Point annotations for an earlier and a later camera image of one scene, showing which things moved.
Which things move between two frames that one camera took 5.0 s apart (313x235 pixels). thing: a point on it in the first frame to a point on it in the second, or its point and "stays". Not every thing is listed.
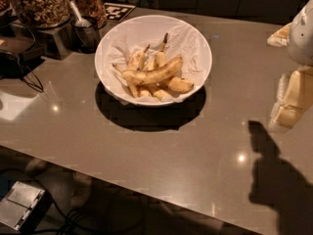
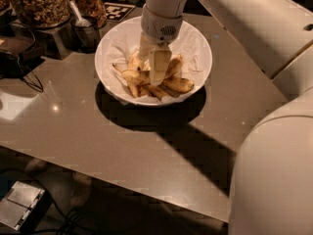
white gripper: (301, 38) to (158, 28)
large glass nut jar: (42, 6) stays
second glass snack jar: (88, 4) stays
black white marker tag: (117, 12) stays
